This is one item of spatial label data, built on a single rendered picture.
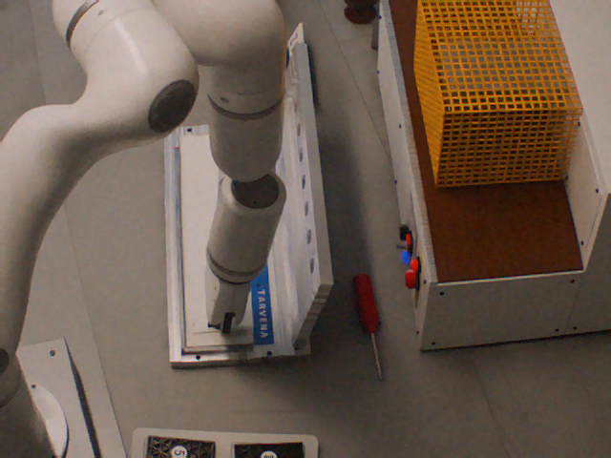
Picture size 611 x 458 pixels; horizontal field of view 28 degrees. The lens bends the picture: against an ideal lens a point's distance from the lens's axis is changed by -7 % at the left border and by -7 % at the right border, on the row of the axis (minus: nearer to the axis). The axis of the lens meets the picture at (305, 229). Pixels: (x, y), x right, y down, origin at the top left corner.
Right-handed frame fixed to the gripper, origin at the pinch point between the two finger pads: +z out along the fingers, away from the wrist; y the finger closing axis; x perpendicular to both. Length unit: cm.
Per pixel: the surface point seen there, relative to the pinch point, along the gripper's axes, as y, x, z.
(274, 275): -8.1, 8.9, 0.7
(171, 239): -15.8, -6.3, 3.9
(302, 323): 5.5, 10.3, -8.1
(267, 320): -0.5, 7.4, 1.1
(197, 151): -33.0, -1.8, 3.1
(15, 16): -73, -37, 13
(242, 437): 18.4, 2.6, 3.3
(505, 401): 15.9, 41.2, -3.9
